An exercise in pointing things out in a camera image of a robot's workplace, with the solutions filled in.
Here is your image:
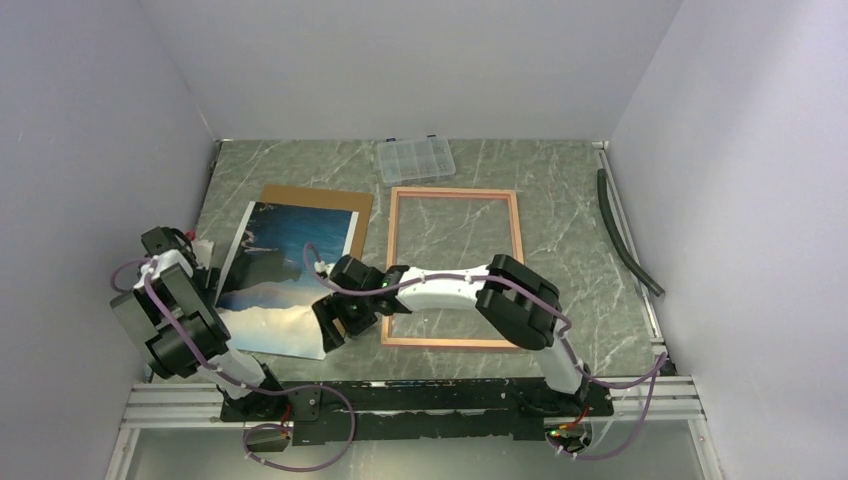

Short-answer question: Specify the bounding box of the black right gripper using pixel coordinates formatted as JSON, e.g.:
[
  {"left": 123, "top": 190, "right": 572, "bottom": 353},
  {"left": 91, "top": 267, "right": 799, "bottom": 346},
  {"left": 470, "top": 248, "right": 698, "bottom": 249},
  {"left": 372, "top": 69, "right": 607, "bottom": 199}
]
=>
[{"left": 313, "top": 288, "right": 379, "bottom": 352}]

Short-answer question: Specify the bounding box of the sea and cloud photo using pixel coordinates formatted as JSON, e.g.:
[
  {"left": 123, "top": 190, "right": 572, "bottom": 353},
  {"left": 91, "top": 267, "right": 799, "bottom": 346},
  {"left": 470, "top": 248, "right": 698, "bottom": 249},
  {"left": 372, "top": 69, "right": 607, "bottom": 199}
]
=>
[{"left": 216, "top": 202, "right": 359, "bottom": 361}]

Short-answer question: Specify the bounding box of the brown backing board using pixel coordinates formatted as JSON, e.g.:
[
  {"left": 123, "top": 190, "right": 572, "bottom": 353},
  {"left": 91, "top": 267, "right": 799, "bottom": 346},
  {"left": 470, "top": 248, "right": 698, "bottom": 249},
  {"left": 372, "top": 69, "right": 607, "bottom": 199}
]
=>
[{"left": 259, "top": 184, "right": 374, "bottom": 259}]

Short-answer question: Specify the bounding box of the clear acrylic sheet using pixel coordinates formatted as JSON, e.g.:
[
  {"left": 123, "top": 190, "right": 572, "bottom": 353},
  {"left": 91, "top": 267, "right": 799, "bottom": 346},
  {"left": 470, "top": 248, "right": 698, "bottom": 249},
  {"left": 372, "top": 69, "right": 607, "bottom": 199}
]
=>
[{"left": 390, "top": 196, "right": 513, "bottom": 340}]

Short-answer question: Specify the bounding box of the pink wooden picture frame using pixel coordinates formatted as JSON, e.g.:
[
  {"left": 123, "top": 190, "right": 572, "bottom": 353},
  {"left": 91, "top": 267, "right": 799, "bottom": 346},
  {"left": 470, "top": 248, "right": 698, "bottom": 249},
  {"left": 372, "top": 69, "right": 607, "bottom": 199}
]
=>
[{"left": 381, "top": 186, "right": 526, "bottom": 350}]

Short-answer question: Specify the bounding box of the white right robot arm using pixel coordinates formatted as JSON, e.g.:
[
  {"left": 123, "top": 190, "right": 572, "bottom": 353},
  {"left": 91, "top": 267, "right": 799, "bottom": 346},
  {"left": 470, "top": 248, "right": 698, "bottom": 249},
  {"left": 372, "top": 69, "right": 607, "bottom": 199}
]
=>
[{"left": 307, "top": 254, "right": 589, "bottom": 415}]

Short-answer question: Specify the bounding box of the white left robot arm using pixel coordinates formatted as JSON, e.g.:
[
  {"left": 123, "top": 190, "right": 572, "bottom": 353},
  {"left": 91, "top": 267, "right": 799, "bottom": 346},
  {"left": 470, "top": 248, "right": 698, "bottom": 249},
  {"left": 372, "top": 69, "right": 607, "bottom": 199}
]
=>
[{"left": 109, "top": 226, "right": 287, "bottom": 420}]

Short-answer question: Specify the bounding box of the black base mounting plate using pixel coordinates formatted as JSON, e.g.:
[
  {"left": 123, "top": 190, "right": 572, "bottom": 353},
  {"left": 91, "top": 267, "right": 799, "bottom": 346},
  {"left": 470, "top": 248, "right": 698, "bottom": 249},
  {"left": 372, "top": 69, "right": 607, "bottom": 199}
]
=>
[{"left": 220, "top": 377, "right": 614, "bottom": 446}]

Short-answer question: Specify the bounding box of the clear plastic organizer box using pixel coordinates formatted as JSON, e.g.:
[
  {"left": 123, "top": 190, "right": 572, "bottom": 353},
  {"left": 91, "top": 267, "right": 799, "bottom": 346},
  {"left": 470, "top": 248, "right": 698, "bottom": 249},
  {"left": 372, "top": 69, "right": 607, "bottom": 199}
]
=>
[{"left": 376, "top": 135, "right": 456, "bottom": 186}]

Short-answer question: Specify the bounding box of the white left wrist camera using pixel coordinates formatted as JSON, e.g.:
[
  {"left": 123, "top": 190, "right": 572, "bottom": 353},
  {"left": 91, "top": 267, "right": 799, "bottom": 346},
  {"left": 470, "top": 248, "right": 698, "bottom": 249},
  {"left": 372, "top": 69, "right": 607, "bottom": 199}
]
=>
[{"left": 186, "top": 230, "right": 215, "bottom": 268}]

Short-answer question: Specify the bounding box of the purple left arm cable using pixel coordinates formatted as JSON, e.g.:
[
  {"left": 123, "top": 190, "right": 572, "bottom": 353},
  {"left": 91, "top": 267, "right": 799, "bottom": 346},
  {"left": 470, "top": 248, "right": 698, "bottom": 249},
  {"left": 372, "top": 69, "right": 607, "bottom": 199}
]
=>
[{"left": 109, "top": 258, "right": 359, "bottom": 478}]

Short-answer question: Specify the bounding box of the black rubber hose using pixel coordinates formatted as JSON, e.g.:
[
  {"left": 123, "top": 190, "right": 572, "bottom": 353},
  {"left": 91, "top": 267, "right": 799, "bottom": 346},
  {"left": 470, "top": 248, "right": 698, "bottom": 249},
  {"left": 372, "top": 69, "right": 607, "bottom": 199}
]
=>
[{"left": 596, "top": 168, "right": 666, "bottom": 297}]

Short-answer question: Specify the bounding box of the aluminium rail frame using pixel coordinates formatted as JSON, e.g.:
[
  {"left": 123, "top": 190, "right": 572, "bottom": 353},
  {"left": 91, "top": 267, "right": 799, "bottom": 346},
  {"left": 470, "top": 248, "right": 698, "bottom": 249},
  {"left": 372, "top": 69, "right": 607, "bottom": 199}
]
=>
[{"left": 124, "top": 139, "right": 720, "bottom": 479}]

